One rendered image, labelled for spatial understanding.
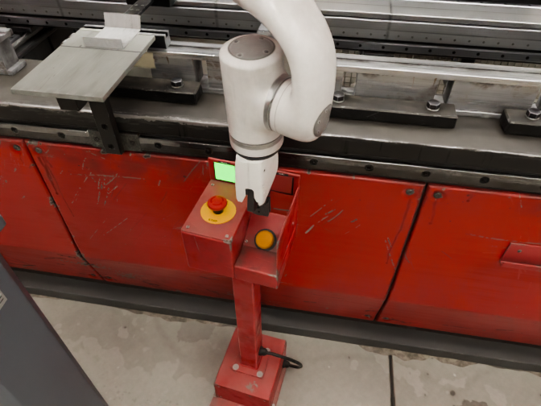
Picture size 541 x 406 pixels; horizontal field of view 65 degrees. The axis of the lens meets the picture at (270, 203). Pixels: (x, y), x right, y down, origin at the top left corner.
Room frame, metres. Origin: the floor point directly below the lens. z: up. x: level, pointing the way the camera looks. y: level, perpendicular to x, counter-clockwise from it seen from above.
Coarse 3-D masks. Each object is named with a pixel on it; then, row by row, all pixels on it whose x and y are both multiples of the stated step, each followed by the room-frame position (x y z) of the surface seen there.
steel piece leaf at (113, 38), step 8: (104, 32) 0.94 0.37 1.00; (112, 32) 0.94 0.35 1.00; (120, 32) 0.94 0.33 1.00; (128, 32) 0.94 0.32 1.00; (136, 32) 0.94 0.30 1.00; (88, 40) 0.87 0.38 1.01; (96, 40) 0.87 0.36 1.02; (104, 40) 0.87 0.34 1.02; (112, 40) 0.86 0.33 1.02; (120, 40) 0.86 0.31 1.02; (128, 40) 0.90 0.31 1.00; (112, 48) 0.86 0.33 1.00; (120, 48) 0.86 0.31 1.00
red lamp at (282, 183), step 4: (276, 176) 0.65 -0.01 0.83; (280, 176) 0.65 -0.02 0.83; (284, 176) 0.65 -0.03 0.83; (276, 180) 0.65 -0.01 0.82; (280, 180) 0.65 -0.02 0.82; (284, 180) 0.65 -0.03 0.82; (288, 180) 0.65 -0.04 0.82; (272, 184) 0.66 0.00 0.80; (276, 184) 0.65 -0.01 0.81; (280, 184) 0.65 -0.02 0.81; (284, 184) 0.65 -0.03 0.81; (288, 184) 0.65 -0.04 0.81; (272, 188) 0.66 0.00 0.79; (276, 188) 0.65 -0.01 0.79; (280, 188) 0.65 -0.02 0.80; (284, 188) 0.65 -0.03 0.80; (288, 188) 0.65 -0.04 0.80; (284, 192) 0.65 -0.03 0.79; (288, 192) 0.65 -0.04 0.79
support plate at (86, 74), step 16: (80, 32) 0.94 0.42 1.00; (96, 32) 0.94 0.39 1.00; (64, 48) 0.87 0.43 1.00; (80, 48) 0.87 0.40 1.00; (128, 48) 0.87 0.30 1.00; (144, 48) 0.87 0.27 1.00; (48, 64) 0.79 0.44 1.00; (64, 64) 0.79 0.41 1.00; (80, 64) 0.79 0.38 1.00; (96, 64) 0.79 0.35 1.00; (112, 64) 0.79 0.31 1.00; (128, 64) 0.79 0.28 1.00; (32, 80) 0.73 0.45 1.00; (48, 80) 0.73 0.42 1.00; (64, 80) 0.73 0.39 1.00; (80, 80) 0.73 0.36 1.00; (96, 80) 0.73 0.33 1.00; (112, 80) 0.73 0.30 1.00; (48, 96) 0.69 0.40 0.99; (64, 96) 0.68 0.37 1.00; (80, 96) 0.68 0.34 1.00; (96, 96) 0.68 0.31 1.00
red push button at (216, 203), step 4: (216, 196) 0.62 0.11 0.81; (220, 196) 0.62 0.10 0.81; (212, 200) 0.61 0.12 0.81; (216, 200) 0.61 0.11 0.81; (220, 200) 0.61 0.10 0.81; (224, 200) 0.61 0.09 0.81; (208, 204) 0.60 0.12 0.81; (212, 204) 0.60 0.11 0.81; (216, 204) 0.59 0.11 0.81; (220, 204) 0.60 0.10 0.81; (224, 204) 0.60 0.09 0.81; (212, 208) 0.59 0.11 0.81; (216, 208) 0.59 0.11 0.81; (220, 208) 0.59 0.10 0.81; (224, 208) 0.59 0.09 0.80; (216, 212) 0.59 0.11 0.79; (220, 212) 0.60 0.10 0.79
